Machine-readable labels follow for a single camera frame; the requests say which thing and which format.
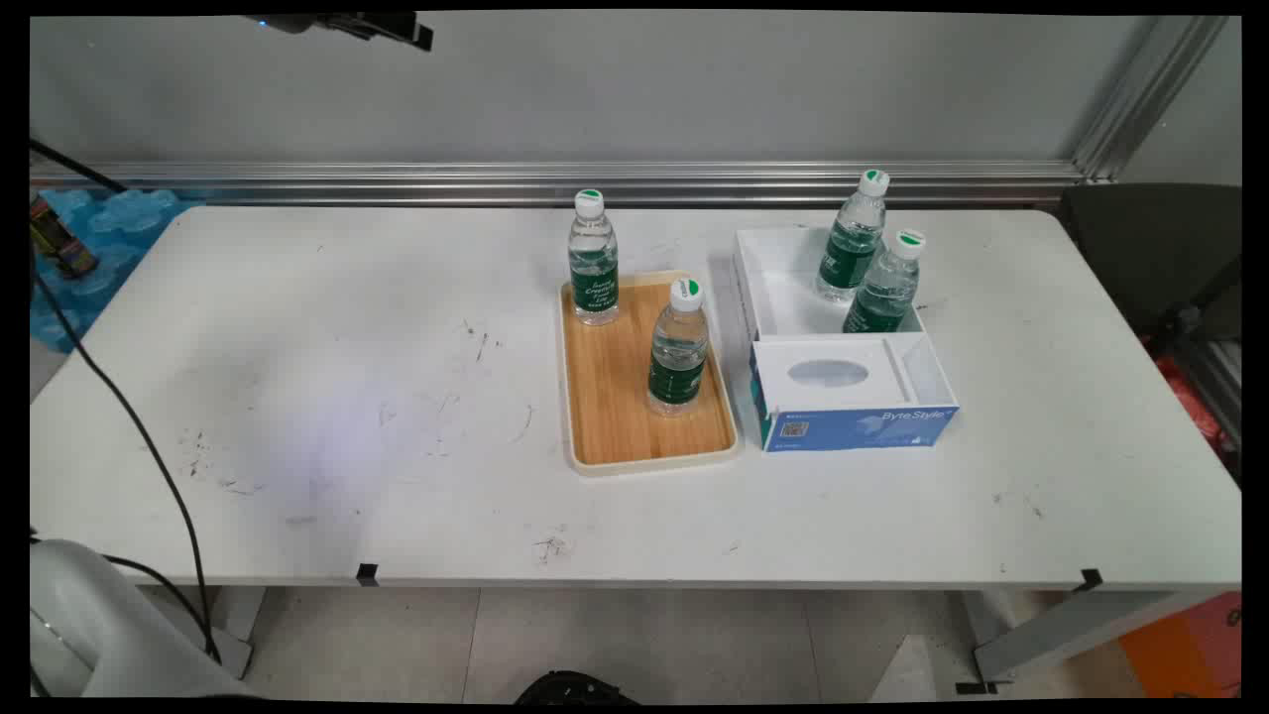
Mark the water bottle green label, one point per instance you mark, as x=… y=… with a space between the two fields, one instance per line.
x=678 y=369
x=880 y=299
x=593 y=283
x=848 y=256

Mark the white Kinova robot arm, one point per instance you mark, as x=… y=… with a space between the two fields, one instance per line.
x=79 y=620

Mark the bamboo tray cream rim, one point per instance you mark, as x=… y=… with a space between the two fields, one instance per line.
x=615 y=402

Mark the white blue cardboard box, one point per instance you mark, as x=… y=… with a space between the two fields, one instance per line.
x=853 y=428

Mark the black round floor object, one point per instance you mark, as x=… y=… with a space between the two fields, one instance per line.
x=575 y=689

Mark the black tape marker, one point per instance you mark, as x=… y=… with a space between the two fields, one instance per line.
x=1091 y=580
x=367 y=574

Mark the white table leg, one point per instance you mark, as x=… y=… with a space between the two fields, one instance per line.
x=243 y=620
x=1071 y=625

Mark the red patterned bag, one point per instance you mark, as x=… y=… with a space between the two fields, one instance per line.
x=1195 y=407

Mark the dark printed can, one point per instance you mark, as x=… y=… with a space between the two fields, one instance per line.
x=59 y=243

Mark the orange box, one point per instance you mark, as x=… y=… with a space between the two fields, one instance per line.
x=1190 y=650

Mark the horizontal aluminium frame rail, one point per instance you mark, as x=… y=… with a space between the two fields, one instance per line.
x=397 y=180

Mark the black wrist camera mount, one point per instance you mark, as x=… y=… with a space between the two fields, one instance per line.
x=387 y=28

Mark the slanted aluminium frame post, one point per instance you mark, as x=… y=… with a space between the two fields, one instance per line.
x=1150 y=91

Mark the grey aluminium side rail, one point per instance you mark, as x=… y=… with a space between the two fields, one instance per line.
x=1214 y=382

